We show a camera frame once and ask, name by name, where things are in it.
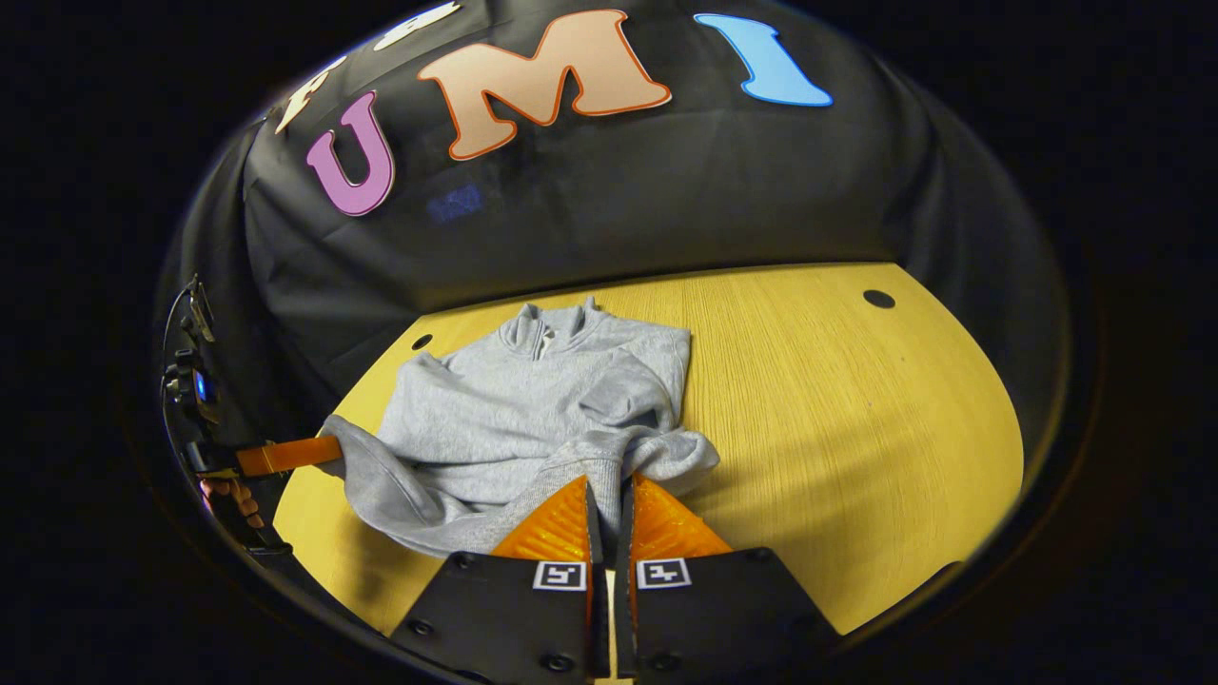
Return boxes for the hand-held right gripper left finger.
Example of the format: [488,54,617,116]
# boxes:
[390,474,610,681]

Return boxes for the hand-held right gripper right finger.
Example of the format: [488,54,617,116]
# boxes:
[614,473,843,681]

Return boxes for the grey zip-neck sweatshirt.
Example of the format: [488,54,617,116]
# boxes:
[319,297,721,559]

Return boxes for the black backdrop cloth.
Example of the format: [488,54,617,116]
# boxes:
[152,0,1071,458]

